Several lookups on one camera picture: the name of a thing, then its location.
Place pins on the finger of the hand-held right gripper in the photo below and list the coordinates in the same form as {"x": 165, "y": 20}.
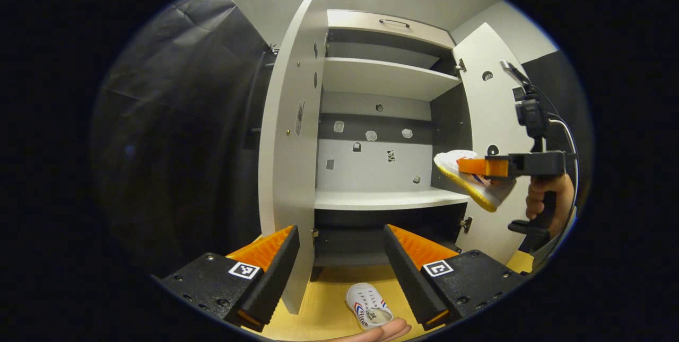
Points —
{"x": 477, "y": 166}

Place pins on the white shoe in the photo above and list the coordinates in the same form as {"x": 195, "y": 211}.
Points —
{"x": 451, "y": 163}
{"x": 366, "y": 302}

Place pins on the black backdrop cloth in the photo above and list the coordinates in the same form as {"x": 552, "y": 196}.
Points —
{"x": 175, "y": 119}

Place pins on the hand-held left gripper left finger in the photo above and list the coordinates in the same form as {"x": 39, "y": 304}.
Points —
{"x": 276, "y": 278}

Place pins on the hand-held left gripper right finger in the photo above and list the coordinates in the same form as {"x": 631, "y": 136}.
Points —
{"x": 408, "y": 278}

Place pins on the white shoe cabinet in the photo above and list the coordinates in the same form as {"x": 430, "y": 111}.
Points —
{"x": 382, "y": 79}

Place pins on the white cabinet door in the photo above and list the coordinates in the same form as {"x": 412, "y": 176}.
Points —
{"x": 289, "y": 146}
{"x": 490, "y": 114}

